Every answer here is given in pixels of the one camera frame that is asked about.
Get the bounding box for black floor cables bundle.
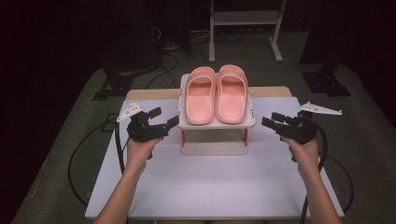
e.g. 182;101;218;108
143;24;210;91

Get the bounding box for white shoe rack orange legs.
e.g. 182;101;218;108
177;73;256;157

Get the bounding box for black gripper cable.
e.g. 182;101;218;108
114;120;130;175
299;124;329;224

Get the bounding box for person's right hand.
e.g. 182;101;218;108
280;135;320;179

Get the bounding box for person's left hand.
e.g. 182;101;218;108
125;136;163;175

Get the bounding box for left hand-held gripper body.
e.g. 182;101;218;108
116;102;171;144

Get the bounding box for white metal stand frame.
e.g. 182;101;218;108
207;0;288;64

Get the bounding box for pink rubber slipper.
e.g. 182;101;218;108
215;63;249;125
185;65;218;126

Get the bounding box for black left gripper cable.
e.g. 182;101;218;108
114;120;130;175

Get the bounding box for black stand base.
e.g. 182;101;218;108
301;62;352;98
92;62;158;102

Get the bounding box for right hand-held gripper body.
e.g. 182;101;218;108
279;101;343;146

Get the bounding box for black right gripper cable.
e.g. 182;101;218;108
299;124;329;224

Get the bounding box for white table sheet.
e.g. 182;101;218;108
84;96;346;219

